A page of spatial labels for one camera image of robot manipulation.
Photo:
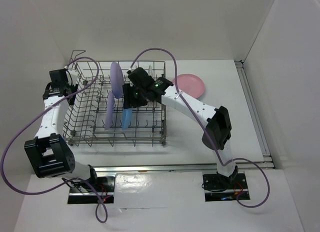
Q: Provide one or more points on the aluminium rail front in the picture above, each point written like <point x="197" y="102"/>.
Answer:
<point x="156" y="168"/>

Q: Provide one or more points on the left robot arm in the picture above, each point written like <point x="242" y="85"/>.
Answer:
<point x="48" y="152"/>

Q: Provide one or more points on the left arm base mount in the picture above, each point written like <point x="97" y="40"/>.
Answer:
<point x="80" y="193"/>

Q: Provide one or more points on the large purple plate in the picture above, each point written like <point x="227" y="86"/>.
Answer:
<point x="116" y="80"/>

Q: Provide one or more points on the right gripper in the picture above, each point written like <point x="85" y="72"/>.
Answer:
<point x="129" y="100"/>

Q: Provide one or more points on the small purple plate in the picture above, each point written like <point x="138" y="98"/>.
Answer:
<point x="109" y="111"/>

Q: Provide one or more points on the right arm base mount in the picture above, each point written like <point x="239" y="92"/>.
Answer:
<point x="215" y="190"/>

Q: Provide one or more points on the blue plate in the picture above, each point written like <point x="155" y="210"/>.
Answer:
<point x="126" y="118"/>

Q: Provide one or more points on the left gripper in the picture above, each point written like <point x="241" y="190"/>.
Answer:
<point x="74" y="89"/>

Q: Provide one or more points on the pink plate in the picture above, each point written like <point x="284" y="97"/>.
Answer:
<point x="190" y="84"/>

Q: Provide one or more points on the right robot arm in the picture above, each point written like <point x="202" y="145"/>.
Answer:
<point x="216" y="121"/>

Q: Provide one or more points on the grey wire dish rack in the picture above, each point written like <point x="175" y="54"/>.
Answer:
<point x="85" y="121"/>

